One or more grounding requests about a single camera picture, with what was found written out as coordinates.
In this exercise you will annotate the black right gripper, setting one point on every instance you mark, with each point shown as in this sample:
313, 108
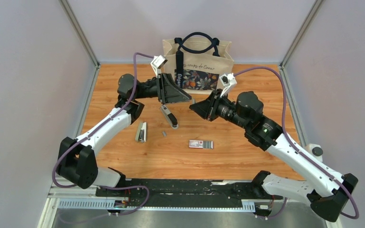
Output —
207, 109

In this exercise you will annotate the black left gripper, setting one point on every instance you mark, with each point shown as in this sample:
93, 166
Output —
168, 91

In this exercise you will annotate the grey and black stapler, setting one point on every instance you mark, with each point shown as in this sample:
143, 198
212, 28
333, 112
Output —
169, 116

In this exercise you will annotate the small grey-green stapler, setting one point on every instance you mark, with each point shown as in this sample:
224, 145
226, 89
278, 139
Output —
141, 134

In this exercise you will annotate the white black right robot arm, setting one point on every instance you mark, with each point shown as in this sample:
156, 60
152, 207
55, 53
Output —
325, 190

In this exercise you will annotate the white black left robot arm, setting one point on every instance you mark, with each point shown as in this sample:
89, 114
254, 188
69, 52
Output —
77, 157

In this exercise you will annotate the red white staple box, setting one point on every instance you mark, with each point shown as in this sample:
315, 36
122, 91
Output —
199, 144

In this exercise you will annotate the beige floral tote bag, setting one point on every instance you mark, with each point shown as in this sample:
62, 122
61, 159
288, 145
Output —
197, 61

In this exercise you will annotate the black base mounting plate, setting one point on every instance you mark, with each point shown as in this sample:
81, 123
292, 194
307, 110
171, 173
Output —
177, 193

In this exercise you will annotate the white box with black knob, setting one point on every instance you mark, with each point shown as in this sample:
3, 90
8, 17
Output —
314, 149

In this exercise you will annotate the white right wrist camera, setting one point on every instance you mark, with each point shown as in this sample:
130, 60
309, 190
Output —
228, 82

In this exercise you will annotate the aluminium frame rail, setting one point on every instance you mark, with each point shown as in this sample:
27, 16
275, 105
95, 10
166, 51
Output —
77, 198

